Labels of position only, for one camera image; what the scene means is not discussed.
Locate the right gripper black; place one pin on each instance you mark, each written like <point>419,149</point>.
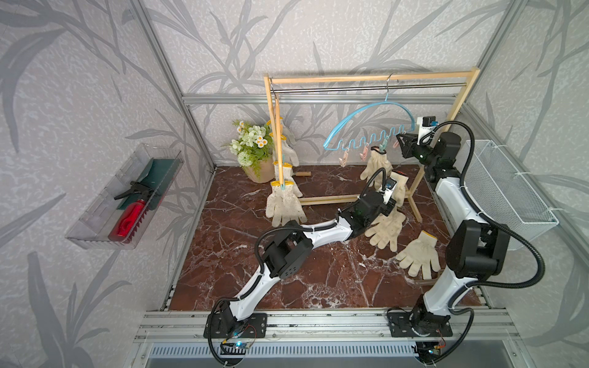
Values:
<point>409,149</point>

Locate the clear plastic wall bin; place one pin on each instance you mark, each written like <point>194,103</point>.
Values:
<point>122,211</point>

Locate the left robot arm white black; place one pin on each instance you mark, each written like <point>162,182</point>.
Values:
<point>281,252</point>

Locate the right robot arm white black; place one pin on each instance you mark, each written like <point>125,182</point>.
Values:
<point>478,249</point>

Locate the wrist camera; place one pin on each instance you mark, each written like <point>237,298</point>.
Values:
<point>389,188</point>
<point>426,126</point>

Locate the wooden clothes rack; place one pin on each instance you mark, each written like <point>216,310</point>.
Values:
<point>465,80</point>

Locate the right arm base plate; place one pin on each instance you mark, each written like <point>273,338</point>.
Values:
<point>414,324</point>

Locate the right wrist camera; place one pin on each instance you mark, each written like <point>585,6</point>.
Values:
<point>426,126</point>

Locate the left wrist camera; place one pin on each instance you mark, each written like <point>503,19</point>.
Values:
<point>389,188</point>

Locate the blue clip hanger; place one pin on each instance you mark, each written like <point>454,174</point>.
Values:
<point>362,125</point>

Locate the white glove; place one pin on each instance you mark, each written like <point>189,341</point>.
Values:
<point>289,136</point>
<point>288,177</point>
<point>290,156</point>
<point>283,205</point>
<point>399,192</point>
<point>378,159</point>
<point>420,256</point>
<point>385,230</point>

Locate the white wire mesh basket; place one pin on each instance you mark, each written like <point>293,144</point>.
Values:
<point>504,194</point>

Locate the red spray bottle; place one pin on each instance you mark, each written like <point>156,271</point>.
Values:
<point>128,223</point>

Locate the green dustpan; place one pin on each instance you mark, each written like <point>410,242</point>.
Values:
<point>152,184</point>

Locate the potted white flower plant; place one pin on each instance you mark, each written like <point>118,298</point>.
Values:
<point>254,148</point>

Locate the orange clip hanger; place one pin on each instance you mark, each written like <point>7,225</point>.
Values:
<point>277,131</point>

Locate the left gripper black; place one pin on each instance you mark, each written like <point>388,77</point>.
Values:
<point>388,208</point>

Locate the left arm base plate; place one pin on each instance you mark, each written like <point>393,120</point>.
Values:
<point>226,326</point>

